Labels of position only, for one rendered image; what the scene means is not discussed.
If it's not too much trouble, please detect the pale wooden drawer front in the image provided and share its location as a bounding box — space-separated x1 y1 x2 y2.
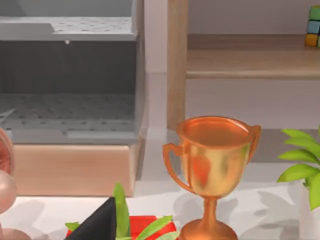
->
10 143 137 197

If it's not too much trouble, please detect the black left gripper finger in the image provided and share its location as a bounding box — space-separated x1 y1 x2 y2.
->
66 196 117 240

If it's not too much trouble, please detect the grey pierced drawer inside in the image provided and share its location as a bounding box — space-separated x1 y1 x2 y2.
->
0 92 141 146

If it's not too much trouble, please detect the coloured cube puzzle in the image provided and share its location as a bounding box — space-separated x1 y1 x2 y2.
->
304 5 320 49

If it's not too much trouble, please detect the pink glossy trophy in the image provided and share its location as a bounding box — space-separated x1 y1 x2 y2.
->
0 127 31 240

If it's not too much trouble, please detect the wooden open shelf unit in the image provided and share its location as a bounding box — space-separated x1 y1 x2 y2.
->
166 0 320 132

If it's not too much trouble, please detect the bronze trophy cup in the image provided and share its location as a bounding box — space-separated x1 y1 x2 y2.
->
162 115 262 240

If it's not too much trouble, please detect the green plant in red pot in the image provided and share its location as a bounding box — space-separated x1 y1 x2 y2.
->
64 182 181 240

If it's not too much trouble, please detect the wooden drawer cupboard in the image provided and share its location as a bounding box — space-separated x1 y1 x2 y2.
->
0 0 147 181

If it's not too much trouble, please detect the green plant in white pot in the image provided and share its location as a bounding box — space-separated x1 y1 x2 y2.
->
276 124 320 240

